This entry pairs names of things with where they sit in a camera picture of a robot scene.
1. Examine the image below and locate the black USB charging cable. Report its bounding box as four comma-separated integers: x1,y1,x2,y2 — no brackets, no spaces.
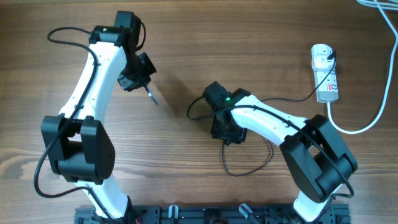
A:
221,50,337,177

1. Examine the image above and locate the white USB charger plug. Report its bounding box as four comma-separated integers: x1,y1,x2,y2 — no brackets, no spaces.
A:
312,54,334,72

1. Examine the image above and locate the white cables top right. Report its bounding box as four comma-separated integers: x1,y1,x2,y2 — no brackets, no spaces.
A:
356,0,398,12

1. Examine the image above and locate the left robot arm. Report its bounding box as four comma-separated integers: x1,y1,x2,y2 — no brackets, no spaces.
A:
41,11,156,223

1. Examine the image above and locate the white power strip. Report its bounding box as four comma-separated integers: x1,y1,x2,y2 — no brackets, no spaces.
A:
311,44,339,103

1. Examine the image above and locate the white power strip cord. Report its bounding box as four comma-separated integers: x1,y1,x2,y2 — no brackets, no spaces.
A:
326,0,398,135

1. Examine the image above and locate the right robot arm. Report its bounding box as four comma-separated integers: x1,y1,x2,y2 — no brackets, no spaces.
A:
202,82,358,222

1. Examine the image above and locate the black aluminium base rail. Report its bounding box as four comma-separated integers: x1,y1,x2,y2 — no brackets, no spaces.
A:
74,204,351,224

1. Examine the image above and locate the Galaxy S25 smartphone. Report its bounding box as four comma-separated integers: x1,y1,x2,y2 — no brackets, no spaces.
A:
144,85,159,105

